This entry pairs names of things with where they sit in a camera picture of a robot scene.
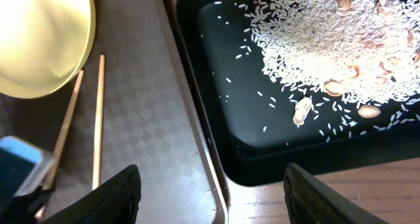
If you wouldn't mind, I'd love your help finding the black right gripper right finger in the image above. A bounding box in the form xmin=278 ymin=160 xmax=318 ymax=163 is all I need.
xmin=283 ymin=163 xmax=386 ymax=224

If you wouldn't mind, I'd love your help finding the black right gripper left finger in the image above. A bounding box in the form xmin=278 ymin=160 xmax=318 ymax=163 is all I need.
xmin=43 ymin=164 xmax=141 ymax=224

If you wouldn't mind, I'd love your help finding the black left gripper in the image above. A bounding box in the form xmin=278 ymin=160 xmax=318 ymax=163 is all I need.
xmin=0 ymin=135 xmax=56 ymax=224

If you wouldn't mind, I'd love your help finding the wooden chopstick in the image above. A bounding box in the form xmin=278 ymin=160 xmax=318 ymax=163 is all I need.
xmin=34 ymin=68 xmax=85 ymax=221
xmin=92 ymin=54 xmax=105 ymax=190

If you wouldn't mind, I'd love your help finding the yellow round plate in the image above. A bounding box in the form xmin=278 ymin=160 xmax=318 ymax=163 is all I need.
xmin=1 ymin=0 xmax=96 ymax=99

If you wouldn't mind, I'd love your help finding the black rectangular waste tray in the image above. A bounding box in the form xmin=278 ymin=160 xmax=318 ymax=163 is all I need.
xmin=176 ymin=0 xmax=419 ymax=187

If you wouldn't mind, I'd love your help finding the brown plastic serving tray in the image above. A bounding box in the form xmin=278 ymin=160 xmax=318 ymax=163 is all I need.
xmin=1 ymin=0 xmax=228 ymax=223

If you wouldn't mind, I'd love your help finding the oval peanut shell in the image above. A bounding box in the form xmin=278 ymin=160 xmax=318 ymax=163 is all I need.
xmin=358 ymin=105 xmax=381 ymax=118

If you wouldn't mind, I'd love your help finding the half peanut shell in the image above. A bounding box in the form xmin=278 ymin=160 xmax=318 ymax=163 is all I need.
xmin=324 ymin=81 xmax=348 ymax=97

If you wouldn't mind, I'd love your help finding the pile of white rice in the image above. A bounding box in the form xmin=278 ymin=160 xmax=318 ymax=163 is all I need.
xmin=213 ymin=0 xmax=420 ymax=145

